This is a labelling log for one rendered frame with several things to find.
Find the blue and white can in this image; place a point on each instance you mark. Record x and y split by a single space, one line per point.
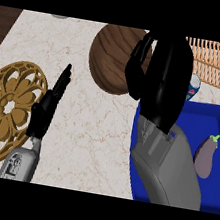
194 87

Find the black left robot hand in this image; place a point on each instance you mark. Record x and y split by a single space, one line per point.
46 108

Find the light wooden tiered shelf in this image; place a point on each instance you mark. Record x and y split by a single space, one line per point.
217 64

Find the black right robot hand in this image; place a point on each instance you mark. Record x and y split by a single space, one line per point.
167 81

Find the purple eggplant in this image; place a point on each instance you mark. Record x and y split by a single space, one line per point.
204 158

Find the dark brown wooden panel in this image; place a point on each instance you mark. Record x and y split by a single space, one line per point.
2 26

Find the round brown wooden board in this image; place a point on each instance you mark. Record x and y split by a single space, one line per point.
112 58

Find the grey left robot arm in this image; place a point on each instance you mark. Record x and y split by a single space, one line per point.
20 163

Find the ornate round wooden trivet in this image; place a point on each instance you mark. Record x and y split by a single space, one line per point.
8 112

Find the grey round object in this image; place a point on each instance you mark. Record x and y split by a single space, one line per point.
59 16

